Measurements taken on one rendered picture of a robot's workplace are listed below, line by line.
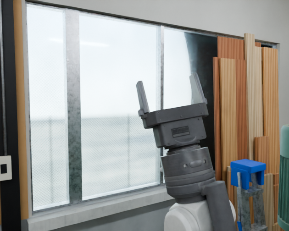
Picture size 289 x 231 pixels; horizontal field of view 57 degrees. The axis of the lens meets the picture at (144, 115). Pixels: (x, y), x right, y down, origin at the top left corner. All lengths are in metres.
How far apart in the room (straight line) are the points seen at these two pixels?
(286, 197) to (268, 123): 1.97
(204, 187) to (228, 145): 1.96
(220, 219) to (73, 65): 1.53
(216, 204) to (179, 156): 0.09
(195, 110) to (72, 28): 1.47
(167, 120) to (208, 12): 2.09
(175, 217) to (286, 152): 0.50
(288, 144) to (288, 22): 2.66
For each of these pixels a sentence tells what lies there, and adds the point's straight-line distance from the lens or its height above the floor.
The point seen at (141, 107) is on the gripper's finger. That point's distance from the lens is 0.48.
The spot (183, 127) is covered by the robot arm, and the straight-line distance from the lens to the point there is 0.47.
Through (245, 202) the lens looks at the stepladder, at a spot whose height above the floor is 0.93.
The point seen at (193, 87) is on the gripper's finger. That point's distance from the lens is 0.52.
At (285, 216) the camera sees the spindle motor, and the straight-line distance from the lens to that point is 0.94.
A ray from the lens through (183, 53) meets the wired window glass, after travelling 2.33.
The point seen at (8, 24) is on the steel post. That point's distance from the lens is 1.66.
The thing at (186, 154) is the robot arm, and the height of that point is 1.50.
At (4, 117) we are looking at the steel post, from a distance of 1.60.
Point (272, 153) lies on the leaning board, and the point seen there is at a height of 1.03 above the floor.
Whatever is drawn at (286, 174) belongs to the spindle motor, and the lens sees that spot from 0.90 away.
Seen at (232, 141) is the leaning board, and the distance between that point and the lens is 2.44.
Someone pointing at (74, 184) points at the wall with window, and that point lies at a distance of 1.91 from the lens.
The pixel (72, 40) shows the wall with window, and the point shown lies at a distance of 1.85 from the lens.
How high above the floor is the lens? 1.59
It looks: 4 degrees down
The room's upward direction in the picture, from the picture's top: straight up
